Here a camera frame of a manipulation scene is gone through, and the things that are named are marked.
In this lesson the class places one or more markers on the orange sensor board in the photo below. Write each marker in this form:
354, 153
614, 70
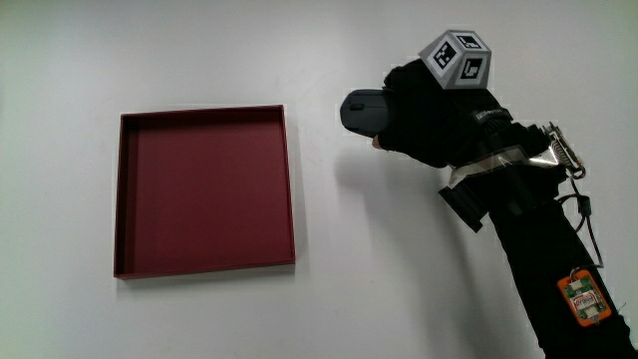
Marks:
583, 298

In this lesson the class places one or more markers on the person's right hand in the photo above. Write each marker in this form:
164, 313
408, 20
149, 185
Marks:
433, 124

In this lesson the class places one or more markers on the dark grey computer mouse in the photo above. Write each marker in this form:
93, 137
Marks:
364, 112

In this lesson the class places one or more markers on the person's right forearm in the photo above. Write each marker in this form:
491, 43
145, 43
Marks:
538, 249

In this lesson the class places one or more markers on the wrist circuit board module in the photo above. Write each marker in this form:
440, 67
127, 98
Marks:
563, 144

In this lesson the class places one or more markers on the white desk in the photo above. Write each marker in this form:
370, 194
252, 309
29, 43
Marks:
349, 279

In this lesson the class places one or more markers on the dark red shallow tray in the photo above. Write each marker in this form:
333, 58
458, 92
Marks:
204, 189

